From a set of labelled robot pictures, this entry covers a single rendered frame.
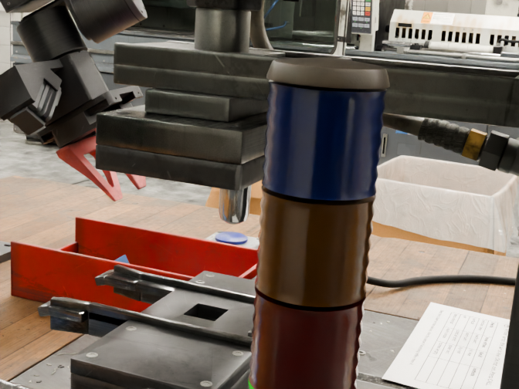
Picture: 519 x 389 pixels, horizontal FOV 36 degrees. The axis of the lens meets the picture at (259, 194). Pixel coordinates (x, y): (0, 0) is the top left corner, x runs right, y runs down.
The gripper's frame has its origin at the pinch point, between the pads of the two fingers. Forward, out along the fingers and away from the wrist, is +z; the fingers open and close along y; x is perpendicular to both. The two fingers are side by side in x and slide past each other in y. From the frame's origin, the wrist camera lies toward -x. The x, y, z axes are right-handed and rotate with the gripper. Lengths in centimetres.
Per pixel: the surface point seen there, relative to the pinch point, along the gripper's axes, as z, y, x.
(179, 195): 8, -211, 366
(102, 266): 6.1, -2.0, -7.2
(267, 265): 6, 35, -47
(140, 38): -106, -227, 443
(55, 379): 12.2, -1.1, -20.6
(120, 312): 8.7, 10.5, -23.9
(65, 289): 6.6, -7.3, -7.3
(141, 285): 8.3, 8.3, -17.0
